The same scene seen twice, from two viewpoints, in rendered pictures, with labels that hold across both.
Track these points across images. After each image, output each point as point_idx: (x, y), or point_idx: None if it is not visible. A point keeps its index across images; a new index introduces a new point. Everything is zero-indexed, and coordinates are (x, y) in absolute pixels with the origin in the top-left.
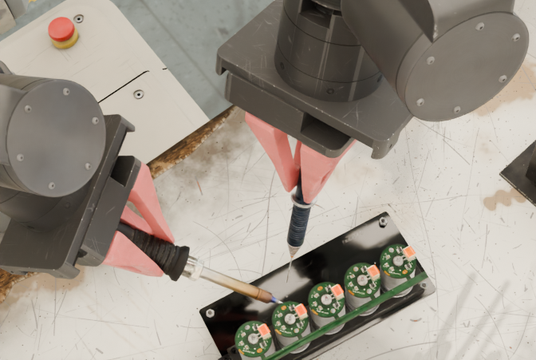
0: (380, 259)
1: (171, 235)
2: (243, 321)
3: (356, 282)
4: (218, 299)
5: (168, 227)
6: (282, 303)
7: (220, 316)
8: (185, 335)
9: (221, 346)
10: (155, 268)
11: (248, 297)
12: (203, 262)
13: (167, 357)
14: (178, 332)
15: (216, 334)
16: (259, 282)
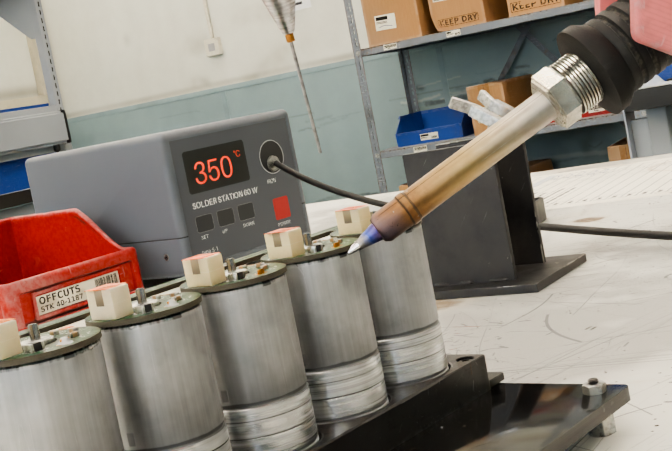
0: (99, 328)
1: None
2: (501, 414)
3: (160, 300)
4: (600, 405)
5: None
6: (344, 246)
7: (565, 398)
8: (632, 403)
9: (517, 386)
10: None
11: (529, 431)
12: (546, 90)
13: (634, 382)
14: (654, 399)
15: (544, 387)
16: (524, 450)
